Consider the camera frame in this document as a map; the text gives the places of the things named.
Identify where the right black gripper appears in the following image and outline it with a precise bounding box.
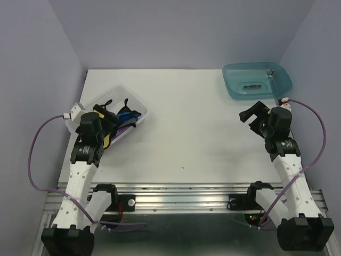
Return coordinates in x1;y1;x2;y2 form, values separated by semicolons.
238;100;273;138

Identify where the purple and grey towel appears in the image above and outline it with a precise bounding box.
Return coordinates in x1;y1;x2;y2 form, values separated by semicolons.
110;126;134;142

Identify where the blue and black towel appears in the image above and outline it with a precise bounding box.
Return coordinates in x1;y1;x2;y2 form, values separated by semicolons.
116;98;141;129

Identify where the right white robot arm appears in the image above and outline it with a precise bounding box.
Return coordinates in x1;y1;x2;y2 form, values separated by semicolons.
239;98;334;252

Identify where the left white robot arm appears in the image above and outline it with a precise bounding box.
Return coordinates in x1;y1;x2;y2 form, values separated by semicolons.
41;104;119;255

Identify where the yellow towel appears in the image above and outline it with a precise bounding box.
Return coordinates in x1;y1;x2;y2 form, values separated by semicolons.
93;104;114;149

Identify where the teal plastic tub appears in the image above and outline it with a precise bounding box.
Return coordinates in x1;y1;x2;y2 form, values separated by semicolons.
222;62;293;100

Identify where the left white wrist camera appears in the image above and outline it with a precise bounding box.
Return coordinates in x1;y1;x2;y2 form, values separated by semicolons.
70;103;86;123

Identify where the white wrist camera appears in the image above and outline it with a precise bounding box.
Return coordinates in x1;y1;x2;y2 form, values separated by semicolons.
70;103;86;123
278;98;291;111

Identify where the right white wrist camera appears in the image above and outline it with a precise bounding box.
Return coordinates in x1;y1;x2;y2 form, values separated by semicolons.
278;98;291;111

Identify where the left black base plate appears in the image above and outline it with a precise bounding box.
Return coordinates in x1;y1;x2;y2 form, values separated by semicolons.
106;194;136;213

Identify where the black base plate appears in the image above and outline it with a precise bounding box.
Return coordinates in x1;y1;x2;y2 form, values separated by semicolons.
227;194;253;211
106;194;136;213

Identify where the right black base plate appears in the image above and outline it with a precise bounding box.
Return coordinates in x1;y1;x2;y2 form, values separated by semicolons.
227;194;253;211

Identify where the aluminium mounting rail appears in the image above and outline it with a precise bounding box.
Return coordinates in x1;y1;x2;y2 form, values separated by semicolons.
42;182;330;215

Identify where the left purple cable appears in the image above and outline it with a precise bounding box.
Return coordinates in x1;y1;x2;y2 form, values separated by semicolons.
28;114;147;233

